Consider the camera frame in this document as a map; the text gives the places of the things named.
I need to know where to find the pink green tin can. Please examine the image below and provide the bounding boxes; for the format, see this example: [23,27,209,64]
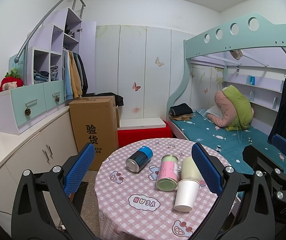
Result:
[156,154,178,192]

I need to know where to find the cream yellow plastic cup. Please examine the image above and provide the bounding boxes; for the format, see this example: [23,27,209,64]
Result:
[180,156,202,182]

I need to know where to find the white paper cup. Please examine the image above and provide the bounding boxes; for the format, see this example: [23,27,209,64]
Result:
[174,179,200,212]

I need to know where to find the pink green rolled quilt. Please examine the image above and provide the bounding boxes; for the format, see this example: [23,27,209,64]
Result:
[207,85,254,131]

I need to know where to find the white pillow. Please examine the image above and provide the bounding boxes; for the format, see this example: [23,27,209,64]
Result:
[203,105,223,119]

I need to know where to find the small blue box on shelf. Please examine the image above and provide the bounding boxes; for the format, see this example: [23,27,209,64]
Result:
[248,76,255,86]

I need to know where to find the cream low cabinet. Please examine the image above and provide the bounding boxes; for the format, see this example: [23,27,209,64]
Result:
[0,106,77,234]

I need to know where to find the folded dark clothes pile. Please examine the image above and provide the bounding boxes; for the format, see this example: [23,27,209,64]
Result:
[168,103,193,119]

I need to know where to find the pine cone drawer ornament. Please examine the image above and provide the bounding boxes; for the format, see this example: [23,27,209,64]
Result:
[24,108,31,116]

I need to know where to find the teal drawer unit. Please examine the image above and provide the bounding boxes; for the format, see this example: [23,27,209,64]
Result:
[0,80,66,135]

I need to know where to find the blue black metal can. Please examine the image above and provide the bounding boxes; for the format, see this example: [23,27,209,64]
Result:
[126,146,153,173]

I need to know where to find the tall cardboard box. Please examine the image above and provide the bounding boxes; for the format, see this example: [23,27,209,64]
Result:
[69,96,119,171]

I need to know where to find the red storage box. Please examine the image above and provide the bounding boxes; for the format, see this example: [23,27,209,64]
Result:
[118,123,173,147]

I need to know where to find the white board on box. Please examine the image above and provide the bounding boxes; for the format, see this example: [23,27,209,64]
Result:
[118,118,166,131]

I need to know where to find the red plush toy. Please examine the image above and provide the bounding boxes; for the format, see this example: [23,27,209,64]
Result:
[0,68,24,92]

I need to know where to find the hanging clothes row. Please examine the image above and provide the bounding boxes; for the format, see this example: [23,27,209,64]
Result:
[62,49,88,100]

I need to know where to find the folded jeans in cubby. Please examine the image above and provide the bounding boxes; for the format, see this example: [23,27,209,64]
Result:
[34,65,59,84]

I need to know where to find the white panel wardrobe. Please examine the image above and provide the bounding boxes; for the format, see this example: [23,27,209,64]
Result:
[95,25,193,120]

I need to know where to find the black clothes behind box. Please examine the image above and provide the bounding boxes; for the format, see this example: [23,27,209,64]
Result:
[83,92,124,107]

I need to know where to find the purple stair shelf unit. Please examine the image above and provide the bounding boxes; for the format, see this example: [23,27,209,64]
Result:
[8,7,97,98]

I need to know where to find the grey metal handrail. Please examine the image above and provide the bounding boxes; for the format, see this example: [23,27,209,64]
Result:
[14,0,87,63]

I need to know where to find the teal bunk bed frame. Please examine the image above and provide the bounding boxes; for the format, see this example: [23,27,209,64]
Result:
[167,13,286,134]

